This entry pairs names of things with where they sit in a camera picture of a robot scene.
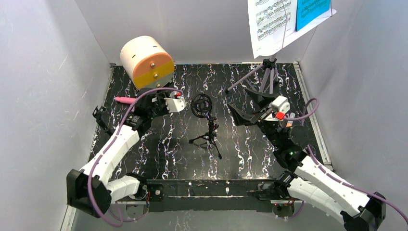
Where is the pink microphone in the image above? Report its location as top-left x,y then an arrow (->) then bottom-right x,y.
115,97 -> 136,104

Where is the lilac music stand tripod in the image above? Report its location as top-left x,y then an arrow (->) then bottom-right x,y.
224,54 -> 278,94

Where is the black tripod microphone stand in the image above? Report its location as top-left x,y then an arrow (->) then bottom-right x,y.
189,93 -> 223,160

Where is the white sheet music page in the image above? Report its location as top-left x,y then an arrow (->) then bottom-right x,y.
247,0 -> 336,58

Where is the black round-base mic stand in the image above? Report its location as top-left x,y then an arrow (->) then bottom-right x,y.
92,106 -> 113,136

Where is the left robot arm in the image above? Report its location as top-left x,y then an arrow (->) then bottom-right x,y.
66,87 -> 186,221

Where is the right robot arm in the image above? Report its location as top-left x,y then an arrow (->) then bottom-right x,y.
228,89 -> 386,231

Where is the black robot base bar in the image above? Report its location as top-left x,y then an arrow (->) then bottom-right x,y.
116,179 -> 295,214

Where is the round pastel drawer cabinet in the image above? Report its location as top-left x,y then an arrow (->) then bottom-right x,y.
120,36 -> 175,90

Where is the blue sheet music page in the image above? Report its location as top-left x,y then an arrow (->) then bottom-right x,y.
296,0 -> 331,31

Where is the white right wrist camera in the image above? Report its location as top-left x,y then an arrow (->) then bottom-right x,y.
263,96 -> 290,121

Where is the aluminium rail right edge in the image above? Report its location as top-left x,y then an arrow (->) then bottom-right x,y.
293,61 -> 364,231

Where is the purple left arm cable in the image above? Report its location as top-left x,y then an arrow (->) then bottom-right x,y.
87,87 -> 184,228

